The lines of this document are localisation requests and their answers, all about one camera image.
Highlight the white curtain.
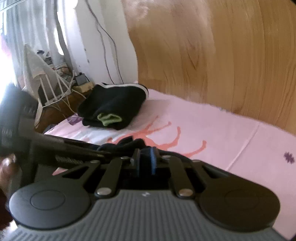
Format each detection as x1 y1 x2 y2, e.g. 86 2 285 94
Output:
3 0 68 86

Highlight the person's left hand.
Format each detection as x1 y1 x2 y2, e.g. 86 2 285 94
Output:
0 154 19 197

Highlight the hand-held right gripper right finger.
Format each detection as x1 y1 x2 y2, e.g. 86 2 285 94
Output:
148 147 228 198

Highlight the grey adapter box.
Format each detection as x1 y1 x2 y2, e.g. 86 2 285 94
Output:
76 72 90 86

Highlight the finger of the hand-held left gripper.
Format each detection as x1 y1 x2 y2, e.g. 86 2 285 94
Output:
33 133 112 165

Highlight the pink printed blanket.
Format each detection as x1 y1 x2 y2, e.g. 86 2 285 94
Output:
44 88 296 239

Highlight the beige power strip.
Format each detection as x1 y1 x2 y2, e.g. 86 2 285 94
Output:
72 83 96 93

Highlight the grey cable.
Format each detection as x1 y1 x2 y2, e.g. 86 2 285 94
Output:
85 0 123 85

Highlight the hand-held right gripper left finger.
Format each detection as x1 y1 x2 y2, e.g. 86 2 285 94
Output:
52 149 142 202

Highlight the white cloth cover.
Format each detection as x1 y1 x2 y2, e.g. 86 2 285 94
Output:
23 43 59 127

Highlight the dark cloth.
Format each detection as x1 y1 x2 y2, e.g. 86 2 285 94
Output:
97 137 158 160

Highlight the black sock with green cuff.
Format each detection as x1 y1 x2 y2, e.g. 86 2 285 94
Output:
77 83 150 131

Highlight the white drying rack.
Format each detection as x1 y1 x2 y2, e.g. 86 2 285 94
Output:
38 70 75 107

